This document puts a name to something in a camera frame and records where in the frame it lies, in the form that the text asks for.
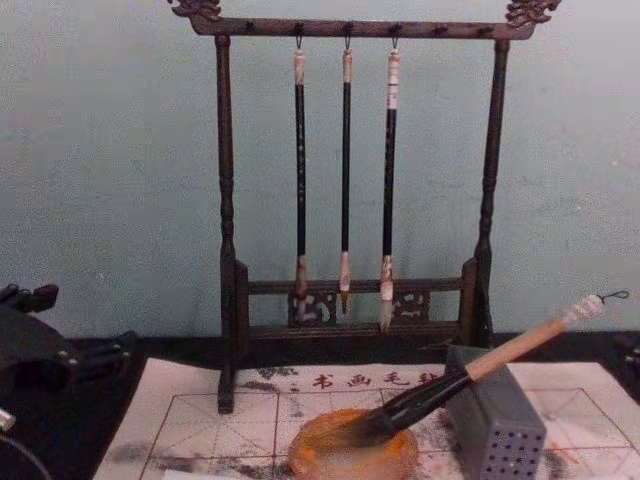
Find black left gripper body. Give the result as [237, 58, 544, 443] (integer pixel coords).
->
[0, 304, 82, 406]

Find black table cloth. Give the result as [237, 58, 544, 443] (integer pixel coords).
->
[0, 331, 640, 480]

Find white felt mat, red grid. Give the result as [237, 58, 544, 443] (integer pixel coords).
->
[92, 355, 640, 480]

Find grey perforated metal box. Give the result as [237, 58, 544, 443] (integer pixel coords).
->
[443, 343, 548, 480]

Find dark carved wooden brush rack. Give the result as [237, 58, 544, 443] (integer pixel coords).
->
[167, 0, 564, 415]

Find orange glass ink dish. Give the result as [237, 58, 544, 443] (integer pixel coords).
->
[286, 406, 419, 480]

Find black brush with brown tip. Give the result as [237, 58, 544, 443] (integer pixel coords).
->
[291, 36, 314, 322]

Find thin black calligraphy brush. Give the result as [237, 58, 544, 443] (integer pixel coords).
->
[339, 36, 356, 316]

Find black brush with long white cap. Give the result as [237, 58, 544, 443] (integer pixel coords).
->
[378, 36, 403, 335]

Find large tan-handled calligraphy brush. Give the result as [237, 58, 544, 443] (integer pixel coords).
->
[343, 290, 631, 448]

